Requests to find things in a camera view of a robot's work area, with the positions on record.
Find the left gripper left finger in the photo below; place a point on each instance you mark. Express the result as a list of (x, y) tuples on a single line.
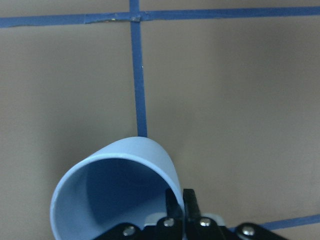
[(173, 209)]

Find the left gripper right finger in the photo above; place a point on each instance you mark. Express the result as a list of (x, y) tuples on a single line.
[(191, 207)]

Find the blue plastic cup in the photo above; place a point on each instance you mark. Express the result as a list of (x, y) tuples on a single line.
[(124, 182)]

